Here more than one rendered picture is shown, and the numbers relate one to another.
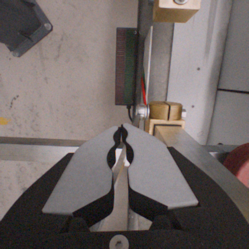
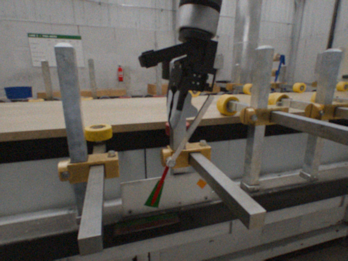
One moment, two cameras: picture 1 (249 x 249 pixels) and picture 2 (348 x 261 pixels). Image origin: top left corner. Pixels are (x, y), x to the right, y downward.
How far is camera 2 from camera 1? 0.47 m
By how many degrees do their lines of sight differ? 71
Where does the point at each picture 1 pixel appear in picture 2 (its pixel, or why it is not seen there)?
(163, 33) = (116, 208)
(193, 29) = not seen: hidden behind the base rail
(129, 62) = (142, 220)
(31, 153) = (230, 185)
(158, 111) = (166, 152)
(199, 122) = not seen: hidden behind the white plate
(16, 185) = not seen: outside the picture
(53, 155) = (221, 177)
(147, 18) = (105, 219)
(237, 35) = (111, 187)
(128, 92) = (166, 215)
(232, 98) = (150, 174)
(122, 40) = (125, 229)
